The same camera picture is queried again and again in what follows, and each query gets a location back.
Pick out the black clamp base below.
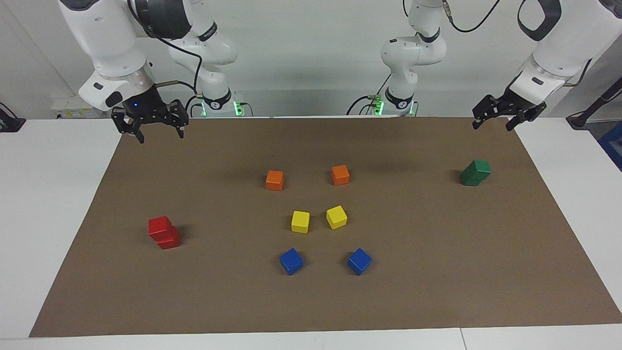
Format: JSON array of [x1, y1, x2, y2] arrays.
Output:
[[0, 102, 26, 133]]

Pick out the blue wooden cube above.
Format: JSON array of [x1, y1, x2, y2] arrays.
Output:
[[347, 248, 373, 276], [279, 248, 304, 276]]

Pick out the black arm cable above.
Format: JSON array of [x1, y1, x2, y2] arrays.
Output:
[[443, 0, 593, 88], [127, 0, 205, 118]]

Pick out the red wooden cube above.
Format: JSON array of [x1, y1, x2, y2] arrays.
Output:
[[148, 216, 173, 239], [156, 227, 181, 250]]

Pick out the white power strip box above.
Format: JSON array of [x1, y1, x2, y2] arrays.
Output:
[[51, 96, 93, 119]]

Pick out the black stand with pole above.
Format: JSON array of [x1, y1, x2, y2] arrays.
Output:
[[566, 77, 622, 129]]

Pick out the brown table mat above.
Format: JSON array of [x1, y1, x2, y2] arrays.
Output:
[[28, 116, 622, 338]]

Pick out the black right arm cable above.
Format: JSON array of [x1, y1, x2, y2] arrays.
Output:
[[127, 0, 205, 118]]

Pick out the black base cables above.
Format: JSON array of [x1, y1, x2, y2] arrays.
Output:
[[346, 73, 392, 116]]

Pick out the green wooden cube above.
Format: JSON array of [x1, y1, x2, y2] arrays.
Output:
[[467, 159, 492, 179], [461, 168, 486, 187]]

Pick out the yellow wooden cube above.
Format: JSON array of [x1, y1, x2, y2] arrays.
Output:
[[291, 210, 311, 234], [326, 205, 348, 230]]

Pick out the blue crate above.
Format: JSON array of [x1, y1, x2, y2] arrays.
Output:
[[597, 122, 622, 172]]

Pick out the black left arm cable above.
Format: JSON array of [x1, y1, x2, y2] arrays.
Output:
[[443, 0, 593, 88]]

